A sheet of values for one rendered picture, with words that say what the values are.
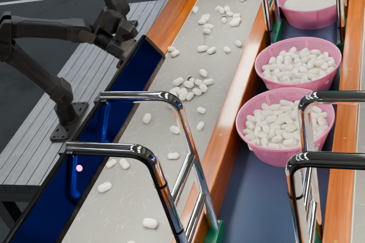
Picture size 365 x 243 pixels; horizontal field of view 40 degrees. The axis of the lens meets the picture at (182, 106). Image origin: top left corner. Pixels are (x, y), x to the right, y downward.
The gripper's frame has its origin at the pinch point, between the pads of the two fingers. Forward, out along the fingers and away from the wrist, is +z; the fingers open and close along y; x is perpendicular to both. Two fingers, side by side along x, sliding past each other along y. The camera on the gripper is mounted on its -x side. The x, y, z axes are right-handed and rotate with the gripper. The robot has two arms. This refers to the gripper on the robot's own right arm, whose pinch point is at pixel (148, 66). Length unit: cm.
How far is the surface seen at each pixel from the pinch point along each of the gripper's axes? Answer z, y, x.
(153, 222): 20, -57, -10
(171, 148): 17.4, -30.2, -4.8
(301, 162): 27, -70, -61
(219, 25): 15.3, 38.2, -2.9
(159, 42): -1.3, 23.6, 7.7
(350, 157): 32, -69, -67
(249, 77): 28.5, 0.6, -17.3
